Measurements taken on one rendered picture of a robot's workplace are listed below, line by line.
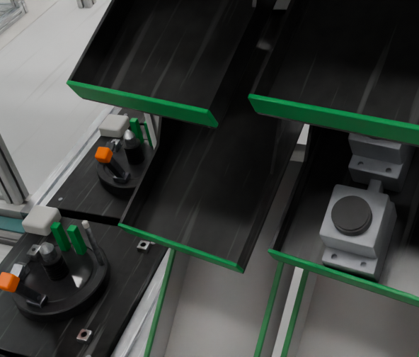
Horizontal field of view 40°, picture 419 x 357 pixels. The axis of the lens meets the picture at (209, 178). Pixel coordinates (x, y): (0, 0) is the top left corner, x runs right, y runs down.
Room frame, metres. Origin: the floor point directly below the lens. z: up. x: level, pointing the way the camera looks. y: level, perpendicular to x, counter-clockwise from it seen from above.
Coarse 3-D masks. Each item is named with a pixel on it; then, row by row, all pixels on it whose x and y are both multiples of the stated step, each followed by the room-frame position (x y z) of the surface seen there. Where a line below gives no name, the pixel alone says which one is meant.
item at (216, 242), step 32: (256, 64) 0.53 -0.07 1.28; (160, 128) 0.48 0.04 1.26; (192, 128) 0.49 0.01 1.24; (224, 128) 0.48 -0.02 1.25; (256, 128) 0.46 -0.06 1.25; (288, 128) 0.42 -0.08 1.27; (160, 160) 0.47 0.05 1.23; (192, 160) 0.46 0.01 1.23; (224, 160) 0.45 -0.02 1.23; (256, 160) 0.43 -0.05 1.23; (288, 160) 0.42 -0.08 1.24; (160, 192) 0.44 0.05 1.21; (192, 192) 0.43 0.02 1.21; (224, 192) 0.41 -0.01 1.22; (256, 192) 0.40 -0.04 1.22; (128, 224) 0.42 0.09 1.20; (160, 224) 0.41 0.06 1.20; (192, 224) 0.40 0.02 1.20; (224, 224) 0.39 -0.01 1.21; (256, 224) 0.36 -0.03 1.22; (224, 256) 0.36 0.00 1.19
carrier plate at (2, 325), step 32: (64, 224) 0.69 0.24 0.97; (96, 224) 0.68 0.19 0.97; (128, 256) 0.59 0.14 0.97; (160, 256) 0.58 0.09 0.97; (128, 288) 0.53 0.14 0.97; (0, 320) 0.52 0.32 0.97; (32, 320) 0.51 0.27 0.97; (96, 320) 0.49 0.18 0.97; (128, 320) 0.49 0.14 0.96; (0, 352) 0.48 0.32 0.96; (32, 352) 0.46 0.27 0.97; (64, 352) 0.45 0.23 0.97; (96, 352) 0.44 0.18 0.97
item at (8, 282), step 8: (16, 264) 0.53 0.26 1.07; (16, 272) 0.52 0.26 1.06; (0, 280) 0.50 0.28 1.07; (8, 280) 0.50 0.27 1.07; (16, 280) 0.50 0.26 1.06; (0, 288) 0.50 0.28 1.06; (8, 288) 0.49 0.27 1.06; (16, 288) 0.50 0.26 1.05; (24, 288) 0.51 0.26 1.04; (24, 296) 0.51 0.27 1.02; (32, 296) 0.51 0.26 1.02
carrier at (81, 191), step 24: (120, 120) 0.92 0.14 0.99; (96, 144) 0.89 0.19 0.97; (120, 144) 0.84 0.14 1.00; (144, 144) 0.83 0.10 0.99; (96, 168) 0.80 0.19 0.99; (144, 168) 0.77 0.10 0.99; (72, 192) 0.77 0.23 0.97; (96, 192) 0.75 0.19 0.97; (120, 192) 0.73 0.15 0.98; (72, 216) 0.72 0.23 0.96; (96, 216) 0.70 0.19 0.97; (120, 216) 0.68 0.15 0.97
